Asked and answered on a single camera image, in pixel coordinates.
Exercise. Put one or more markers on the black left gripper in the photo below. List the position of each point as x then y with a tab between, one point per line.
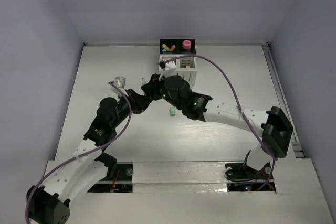
140	99

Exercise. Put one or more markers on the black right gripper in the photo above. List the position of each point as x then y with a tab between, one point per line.
152	87

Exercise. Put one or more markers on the green marker cap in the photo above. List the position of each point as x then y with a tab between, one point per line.
172	111

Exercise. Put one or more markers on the yellow pastel highlighter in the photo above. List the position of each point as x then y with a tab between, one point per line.
165	47

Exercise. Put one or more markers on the orange pastel highlighter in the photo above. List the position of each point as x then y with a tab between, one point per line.
172	49

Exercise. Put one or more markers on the pink capped glue bottle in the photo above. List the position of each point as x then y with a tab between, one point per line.
187	44

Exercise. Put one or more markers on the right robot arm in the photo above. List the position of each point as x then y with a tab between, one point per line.
272	128

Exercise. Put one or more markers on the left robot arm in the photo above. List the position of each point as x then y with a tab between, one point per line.
51	200

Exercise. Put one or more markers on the white slatted organizer box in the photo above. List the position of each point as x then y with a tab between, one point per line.
188	75

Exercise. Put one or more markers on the black slatted organizer box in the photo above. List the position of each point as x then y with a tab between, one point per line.
179	48

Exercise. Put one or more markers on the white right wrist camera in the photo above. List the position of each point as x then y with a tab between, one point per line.
167	68

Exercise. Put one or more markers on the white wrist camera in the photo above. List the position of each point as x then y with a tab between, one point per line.
118	85
167	68

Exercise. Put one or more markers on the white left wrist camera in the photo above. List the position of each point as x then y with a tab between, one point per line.
118	85

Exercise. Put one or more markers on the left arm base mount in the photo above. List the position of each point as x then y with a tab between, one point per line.
118	178

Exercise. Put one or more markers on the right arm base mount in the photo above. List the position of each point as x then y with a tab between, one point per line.
241	178

